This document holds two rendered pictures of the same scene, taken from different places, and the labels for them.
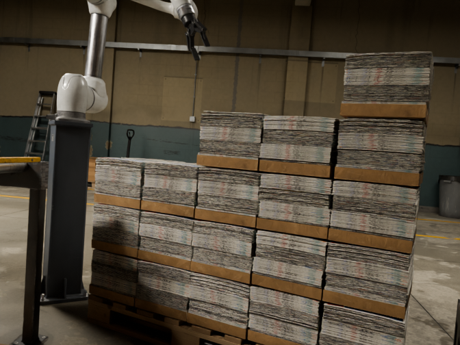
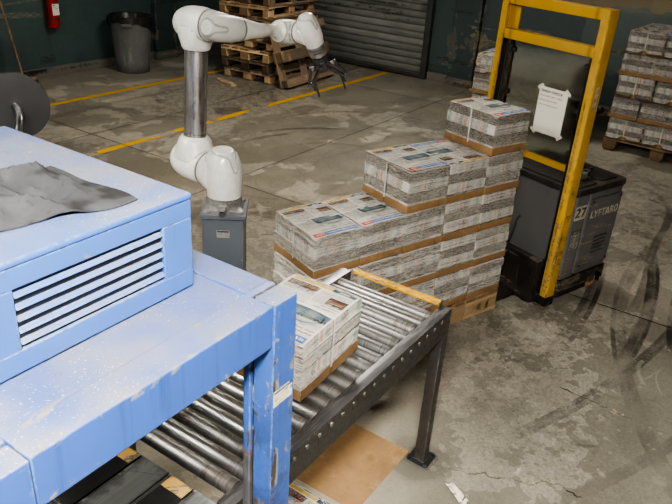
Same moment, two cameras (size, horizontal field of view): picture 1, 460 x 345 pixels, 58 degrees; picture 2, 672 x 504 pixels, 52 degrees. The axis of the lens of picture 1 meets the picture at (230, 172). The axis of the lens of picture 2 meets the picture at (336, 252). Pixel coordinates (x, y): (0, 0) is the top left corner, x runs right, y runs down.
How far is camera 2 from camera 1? 3.60 m
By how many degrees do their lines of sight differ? 65
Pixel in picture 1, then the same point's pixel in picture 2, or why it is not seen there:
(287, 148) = (463, 184)
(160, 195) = (376, 247)
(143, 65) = not seen: outside the picture
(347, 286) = (483, 252)
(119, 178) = (340, 248)
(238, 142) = (435, 188)
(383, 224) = (502, 212)
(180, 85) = not seen: outside the picture
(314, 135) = (477, 171)
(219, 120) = (423, 175)
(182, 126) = not seen: outside the picture
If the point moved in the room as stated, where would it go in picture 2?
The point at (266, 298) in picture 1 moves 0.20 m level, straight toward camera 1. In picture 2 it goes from (443, 281) to (475, 292)
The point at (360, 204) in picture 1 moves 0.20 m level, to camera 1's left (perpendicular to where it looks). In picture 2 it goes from (493, 205) to (483, 216)
